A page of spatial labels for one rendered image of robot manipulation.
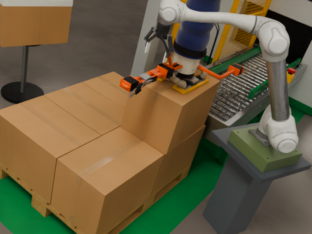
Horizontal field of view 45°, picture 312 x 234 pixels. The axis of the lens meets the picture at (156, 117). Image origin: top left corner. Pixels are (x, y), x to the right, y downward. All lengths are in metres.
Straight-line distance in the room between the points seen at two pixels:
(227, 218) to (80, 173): 1.15
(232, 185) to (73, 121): 1.19
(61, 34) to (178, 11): 1.83
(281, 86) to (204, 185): 1.45
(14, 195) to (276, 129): 1.81
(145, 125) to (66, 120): 0.55
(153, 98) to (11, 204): 1.21
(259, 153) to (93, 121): 1.15
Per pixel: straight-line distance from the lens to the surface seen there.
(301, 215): 3.59
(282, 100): 2.21
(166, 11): 1.92
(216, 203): 2.92
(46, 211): 2.73
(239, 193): 2.72
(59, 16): 3.51
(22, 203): 2.85
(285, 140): 2.28
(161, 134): 2.54
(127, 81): 2.14
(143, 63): 4.18
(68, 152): 2.43
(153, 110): 2.51
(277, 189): 3.71
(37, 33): 3.48
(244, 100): 3.68
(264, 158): 2.42
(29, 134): 2.54
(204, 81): 2.73
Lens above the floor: 2.08
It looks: 31 degrees down
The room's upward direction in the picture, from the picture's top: 16 degrees clockwise
